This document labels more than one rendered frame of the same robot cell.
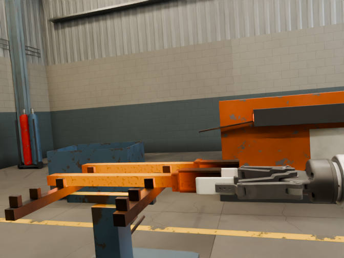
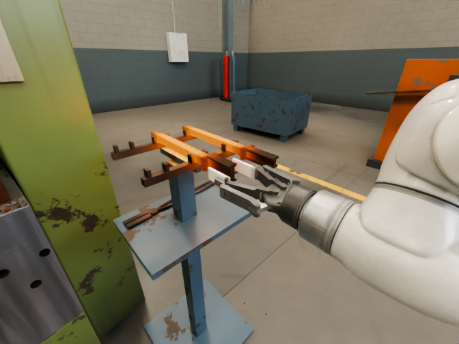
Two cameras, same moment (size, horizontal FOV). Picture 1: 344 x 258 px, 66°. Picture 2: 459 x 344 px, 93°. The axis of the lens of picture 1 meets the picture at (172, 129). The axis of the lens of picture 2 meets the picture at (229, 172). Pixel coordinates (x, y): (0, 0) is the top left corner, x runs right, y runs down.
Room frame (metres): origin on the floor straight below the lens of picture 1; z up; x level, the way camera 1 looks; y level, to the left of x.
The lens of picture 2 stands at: (0.12, -0.30, 1.24)
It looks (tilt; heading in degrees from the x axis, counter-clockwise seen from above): 27 degrees down; 31
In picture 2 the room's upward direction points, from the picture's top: straight up
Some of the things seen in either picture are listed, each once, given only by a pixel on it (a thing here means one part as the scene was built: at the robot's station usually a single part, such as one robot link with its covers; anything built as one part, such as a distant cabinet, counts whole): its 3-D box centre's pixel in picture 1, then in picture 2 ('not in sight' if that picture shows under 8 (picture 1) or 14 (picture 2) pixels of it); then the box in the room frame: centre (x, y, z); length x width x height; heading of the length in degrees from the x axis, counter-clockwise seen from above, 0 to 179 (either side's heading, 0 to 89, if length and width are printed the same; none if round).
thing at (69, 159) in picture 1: (100, 169); (269, 112); (4.06, 1.15, 0.36); 1.21 x 0.81 x 0.72; 80
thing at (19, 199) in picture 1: (73, 197); (138, 156); (0.46, 0.18, 1.01); 0.23 x 0.06 x 0.02; 74
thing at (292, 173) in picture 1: (265, 185); (249, 192); (0.45, -0.16, 1.01); 0.11 x 0.01 x 0.04; 94
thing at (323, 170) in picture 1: (303, 180); (286, 200); (0.46, -0.23, 1.01); 0.09 x 0.08 x 0.07; 73
